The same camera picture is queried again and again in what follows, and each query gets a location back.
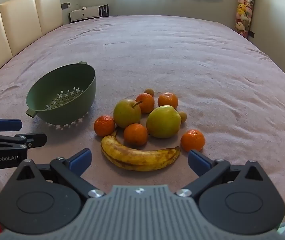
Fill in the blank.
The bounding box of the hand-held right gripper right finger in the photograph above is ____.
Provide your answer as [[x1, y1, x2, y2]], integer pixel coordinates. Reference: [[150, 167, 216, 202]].
[[177, 149, 269, 199]]

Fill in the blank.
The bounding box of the large green apple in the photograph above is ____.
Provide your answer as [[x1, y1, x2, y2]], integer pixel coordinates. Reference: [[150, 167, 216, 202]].
[[146, 105, 182, 139]]

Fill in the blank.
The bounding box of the orange tangerine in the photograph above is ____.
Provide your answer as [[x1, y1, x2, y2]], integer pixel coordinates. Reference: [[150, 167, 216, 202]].
[[94, 115, 115, 137], [157, 92, 178, 109], [181, 129, 205, 152], [124, 123, 148, 147], [136, 93, 155, 114]]

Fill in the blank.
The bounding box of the ripe spotted banana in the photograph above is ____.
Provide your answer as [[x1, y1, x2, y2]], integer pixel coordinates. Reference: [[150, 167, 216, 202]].
[[101, 127, 181, 172]]

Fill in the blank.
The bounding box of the green apple with stem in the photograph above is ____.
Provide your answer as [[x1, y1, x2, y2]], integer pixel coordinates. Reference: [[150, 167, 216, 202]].
[[113, 99, 143, 130]]

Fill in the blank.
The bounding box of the hanging column of plush toys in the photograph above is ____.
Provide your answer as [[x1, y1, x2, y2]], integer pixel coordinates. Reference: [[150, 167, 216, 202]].
[[235, 0, 255, 38]]

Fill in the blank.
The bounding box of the white bedside cabinet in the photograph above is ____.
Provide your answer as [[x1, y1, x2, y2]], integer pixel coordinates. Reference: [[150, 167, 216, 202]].
[[69, 4, 111, 22]]

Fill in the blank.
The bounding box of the cream padded headboard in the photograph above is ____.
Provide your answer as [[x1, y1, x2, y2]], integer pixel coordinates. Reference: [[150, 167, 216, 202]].
[[0, 0, 63, 85]]

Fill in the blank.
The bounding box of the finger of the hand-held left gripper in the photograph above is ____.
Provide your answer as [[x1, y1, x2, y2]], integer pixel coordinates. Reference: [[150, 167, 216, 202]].
[[0, 112, 23, 133], [0, 132, 47, 151]]

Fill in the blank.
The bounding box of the green plastic colander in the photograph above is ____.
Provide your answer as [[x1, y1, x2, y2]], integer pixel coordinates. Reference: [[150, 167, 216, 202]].
[[25, 61, 97, 131]]

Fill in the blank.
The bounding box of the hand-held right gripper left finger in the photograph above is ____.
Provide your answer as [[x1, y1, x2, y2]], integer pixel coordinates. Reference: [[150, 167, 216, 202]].
[[8, 148, 105, 200]]

